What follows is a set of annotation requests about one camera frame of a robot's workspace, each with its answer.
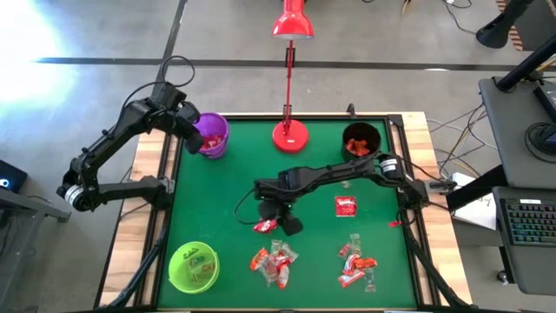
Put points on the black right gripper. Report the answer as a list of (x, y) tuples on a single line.
[(278, 187)]

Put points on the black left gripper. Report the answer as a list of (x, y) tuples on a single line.
[(174, 104)]

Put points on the red candy pack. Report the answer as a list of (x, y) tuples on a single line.
[(265, 226), (208, 144), (346, 206), (217, 140)]

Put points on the clear candy wrapper red print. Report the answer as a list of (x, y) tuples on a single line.
[(291, 251)]

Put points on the orange white printed candy wrapper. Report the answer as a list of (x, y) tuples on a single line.
[(283, 278)]

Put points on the small red candy wrapper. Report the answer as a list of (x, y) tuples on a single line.
[(344, 251)]

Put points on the clear green candy wrapper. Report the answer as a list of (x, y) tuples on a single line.
[(196, 261)]

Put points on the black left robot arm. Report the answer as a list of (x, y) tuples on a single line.
[(130, 191)]

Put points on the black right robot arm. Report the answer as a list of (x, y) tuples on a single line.
[(347, 171)]

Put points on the red white candy wrapper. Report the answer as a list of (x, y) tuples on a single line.
[(350, 263)]

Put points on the red white candy bar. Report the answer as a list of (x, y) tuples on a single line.
[(351, 278)]

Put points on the purple plastic bucket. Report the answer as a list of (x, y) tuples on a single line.
[(219, 126)]

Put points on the green table mat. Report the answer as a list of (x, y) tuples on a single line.
[(217, 243)]

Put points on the red desk lamp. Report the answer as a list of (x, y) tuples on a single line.
[(290, 139)]

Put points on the black plastic bucket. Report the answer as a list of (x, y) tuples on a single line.
[(352, 130)]

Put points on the small red connector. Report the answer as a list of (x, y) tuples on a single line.
[(395, 224)]

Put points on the green plastic bucket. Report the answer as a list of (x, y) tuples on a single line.
[(182, 278)]

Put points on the grey stand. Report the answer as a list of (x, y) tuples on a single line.
[(35, 204)]

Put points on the black tablet blue light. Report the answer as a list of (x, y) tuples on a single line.
[(11, 176)]

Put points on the white paper sheet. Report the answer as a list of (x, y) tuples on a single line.
[(478, 217)]

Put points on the grey desk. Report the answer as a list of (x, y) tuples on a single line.
[(508, 130)]

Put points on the backlit black keyboard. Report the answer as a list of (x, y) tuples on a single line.
[(530, 221)]

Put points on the grey keyboard shelf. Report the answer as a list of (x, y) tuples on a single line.
[(534, 269)]

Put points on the black round device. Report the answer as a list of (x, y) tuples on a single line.
[(540, 139)]

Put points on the black pole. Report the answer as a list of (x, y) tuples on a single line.
[(525, 67)]

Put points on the black stand foot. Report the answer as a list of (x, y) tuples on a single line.
[(499, 28)]

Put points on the striped floor mat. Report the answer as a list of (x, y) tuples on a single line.
[(517, 41)]

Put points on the black metal table frame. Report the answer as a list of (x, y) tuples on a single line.
[(397, 119)]

